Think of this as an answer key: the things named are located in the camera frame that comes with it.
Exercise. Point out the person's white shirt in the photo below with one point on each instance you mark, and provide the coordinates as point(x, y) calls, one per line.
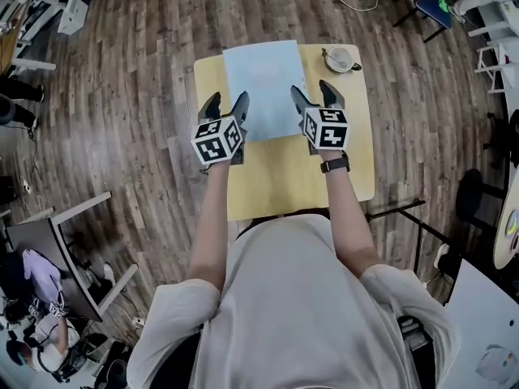
point(292, 310)

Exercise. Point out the white bowl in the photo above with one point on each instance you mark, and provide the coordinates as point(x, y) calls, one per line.
point(342, 60)

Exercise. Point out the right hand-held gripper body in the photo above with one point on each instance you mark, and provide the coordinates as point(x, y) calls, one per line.
point(328, 130)

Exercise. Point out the metal spoon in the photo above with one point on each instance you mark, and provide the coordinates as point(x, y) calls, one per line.
point(330, 56)

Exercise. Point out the yellow wooden table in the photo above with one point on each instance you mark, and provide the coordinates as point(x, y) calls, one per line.
point(284, 176)

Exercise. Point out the black metal stand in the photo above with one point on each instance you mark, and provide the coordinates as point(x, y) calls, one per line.
point(413, 221)

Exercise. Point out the green toy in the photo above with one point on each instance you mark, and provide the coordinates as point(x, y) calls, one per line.
point(443, 3)

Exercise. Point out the white small rack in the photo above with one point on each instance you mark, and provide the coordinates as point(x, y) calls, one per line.
point(492, 65)

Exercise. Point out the grey desk white legs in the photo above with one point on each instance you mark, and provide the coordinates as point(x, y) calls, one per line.
point(57, 253)

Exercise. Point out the black office chair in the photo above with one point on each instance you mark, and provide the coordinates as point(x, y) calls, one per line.
point(504, 136)

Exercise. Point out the cream round table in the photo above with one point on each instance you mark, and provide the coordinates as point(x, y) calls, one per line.
point(507, 233)

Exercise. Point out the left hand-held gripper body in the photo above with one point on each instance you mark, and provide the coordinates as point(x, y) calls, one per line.
point(219, 142)

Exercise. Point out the white box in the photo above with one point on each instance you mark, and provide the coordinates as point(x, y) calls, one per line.
point(73, 14)

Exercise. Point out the person's left forearm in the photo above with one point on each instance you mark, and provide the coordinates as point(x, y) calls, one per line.
point(211, 225)

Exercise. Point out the black wristwatch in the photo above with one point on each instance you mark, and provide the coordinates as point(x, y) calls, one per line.
point(335, 164)

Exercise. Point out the large white table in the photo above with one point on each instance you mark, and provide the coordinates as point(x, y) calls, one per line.
point(482, 322)

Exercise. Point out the light blue folder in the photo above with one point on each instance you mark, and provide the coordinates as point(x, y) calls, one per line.
point(265, 91)

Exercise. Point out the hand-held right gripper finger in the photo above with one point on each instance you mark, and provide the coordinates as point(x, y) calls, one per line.
point(302, 101)
point(332, 95)

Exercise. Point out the purple cloth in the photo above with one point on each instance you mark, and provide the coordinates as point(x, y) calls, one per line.
point(40, 274)

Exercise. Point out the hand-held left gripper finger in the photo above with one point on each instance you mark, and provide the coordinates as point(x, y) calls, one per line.
point(211, 108)
point(242, 109)

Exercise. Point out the white side table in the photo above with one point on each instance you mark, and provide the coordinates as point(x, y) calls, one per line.
point(498, 18)

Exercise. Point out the person's right forearm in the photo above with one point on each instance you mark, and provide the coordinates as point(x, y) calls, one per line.
point(344, 217)

